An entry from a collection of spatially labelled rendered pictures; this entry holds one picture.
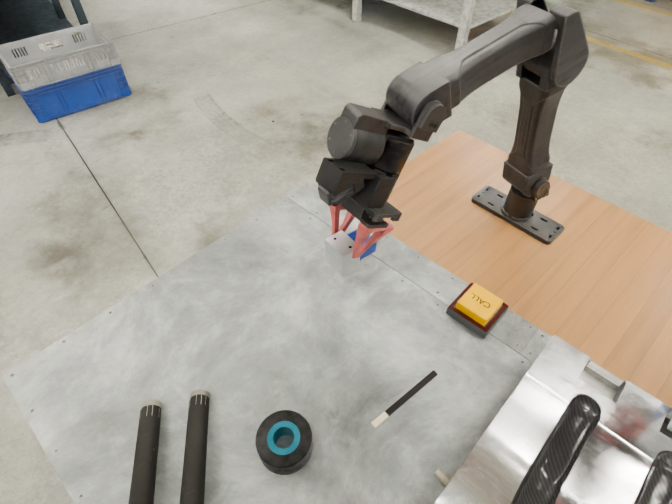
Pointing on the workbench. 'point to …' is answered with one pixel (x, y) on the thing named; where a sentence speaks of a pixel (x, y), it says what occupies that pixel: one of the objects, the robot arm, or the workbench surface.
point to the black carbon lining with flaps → (568, 435)
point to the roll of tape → (290, 461)
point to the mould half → (614, 470)
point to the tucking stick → (403, 399)
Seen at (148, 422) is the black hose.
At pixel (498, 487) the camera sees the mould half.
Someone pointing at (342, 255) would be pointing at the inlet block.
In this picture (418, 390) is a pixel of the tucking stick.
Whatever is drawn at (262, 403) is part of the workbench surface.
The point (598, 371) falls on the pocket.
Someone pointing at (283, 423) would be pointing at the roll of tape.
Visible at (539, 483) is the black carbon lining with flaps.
